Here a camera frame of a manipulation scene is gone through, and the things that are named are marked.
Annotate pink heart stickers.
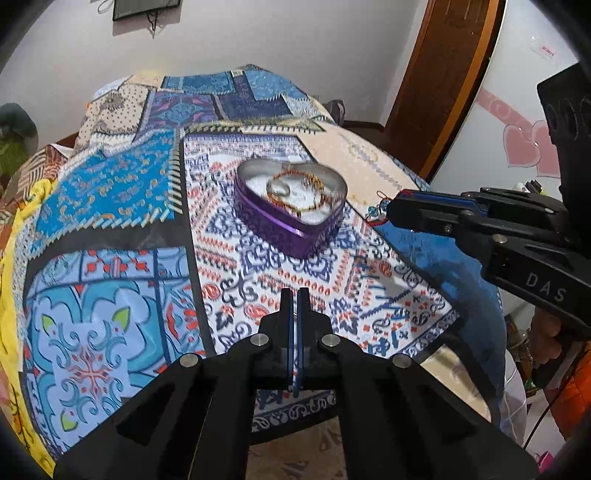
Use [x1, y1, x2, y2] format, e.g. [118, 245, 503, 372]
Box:
[478, 90, 561, 179]

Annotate purple heart-shaped tin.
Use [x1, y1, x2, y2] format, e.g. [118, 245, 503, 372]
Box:
[233, 158, 348, 260]

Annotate yellow cloth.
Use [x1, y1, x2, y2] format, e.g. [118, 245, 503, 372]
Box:
[0, 178, 57, 476]

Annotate dark green jacket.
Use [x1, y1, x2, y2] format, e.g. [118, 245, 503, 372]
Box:
[0, 104, 38, 139]

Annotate dark bag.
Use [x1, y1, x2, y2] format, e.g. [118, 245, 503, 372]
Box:
[323, 99, 347, 126]

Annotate blue patchwork blanket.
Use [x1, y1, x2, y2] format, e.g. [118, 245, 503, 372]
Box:
[0, 65, 506, 476]

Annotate small black wall monitor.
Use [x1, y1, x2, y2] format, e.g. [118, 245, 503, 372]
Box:
[112, 0, 182, 21]

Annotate red gold beaded bracelet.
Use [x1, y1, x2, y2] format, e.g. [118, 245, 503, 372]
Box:
[267, 170, 334, 219]

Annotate white cloth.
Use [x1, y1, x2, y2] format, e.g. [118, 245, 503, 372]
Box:
[501, 351, 528, 445]

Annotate green patterned cloth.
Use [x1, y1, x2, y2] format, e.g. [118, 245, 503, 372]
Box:
[0, 136, 28, 177]

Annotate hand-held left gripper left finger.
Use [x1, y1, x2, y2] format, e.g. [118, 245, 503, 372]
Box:
[53, 288, 296, 480]

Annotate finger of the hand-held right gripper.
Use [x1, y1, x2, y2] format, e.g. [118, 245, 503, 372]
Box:
[394, 188, 485, 213]
[386, 198, 467, 241]

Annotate white paper label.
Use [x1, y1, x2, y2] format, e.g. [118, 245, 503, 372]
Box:
[531, 34, 562, 59]

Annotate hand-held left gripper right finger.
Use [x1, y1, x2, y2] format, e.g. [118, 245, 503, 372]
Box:
[294, 287, 541, 480]

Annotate orange patterned quilt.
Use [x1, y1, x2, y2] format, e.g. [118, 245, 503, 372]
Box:
[0, 143, 71, 222]

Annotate person's right hand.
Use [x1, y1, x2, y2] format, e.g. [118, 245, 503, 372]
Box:
[529, 308, 565, 389]

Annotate brown wooden door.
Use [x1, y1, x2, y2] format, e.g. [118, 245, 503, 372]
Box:
[383, 0, 506, 177]

